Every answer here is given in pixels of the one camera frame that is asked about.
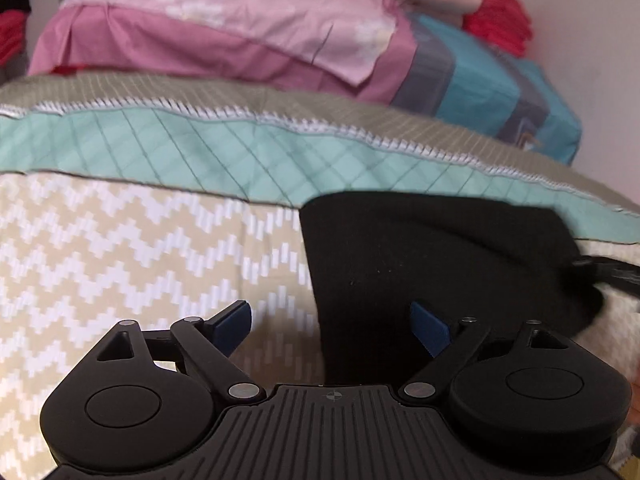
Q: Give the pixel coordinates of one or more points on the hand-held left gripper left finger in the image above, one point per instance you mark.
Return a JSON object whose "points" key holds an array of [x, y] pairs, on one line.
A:
{"points": [[232, 325]]}

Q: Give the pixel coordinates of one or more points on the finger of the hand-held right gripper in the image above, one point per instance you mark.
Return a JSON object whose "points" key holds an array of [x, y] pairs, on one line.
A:
{"points": [[610, 272]]}

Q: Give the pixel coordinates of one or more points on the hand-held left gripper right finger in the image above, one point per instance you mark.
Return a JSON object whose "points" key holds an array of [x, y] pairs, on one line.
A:
{"points": [[430, 330]]}

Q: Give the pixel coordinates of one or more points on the black pants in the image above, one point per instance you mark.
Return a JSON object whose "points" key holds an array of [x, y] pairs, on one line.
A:
{"points": [[425, 270]]}

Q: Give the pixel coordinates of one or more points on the beige zigzag bed sheet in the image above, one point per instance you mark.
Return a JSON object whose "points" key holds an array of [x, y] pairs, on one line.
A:
{"points": [[125, 260]]}

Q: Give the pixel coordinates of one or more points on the teal checked quilt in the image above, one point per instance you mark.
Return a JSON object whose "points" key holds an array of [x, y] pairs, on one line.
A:
{"points": [[200, 145]]}

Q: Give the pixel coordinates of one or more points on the blue and grey folded blanket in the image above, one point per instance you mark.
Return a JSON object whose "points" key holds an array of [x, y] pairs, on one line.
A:
{"points": [[480, 85]]}

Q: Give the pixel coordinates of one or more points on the red folded clothes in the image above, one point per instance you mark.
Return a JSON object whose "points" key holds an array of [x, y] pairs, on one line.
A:
{"points": [[500, 20], [10, 35]]}

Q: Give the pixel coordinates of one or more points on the pink floral quilt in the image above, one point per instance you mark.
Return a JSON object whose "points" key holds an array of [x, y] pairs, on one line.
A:
{"points": [[200, 35]]}

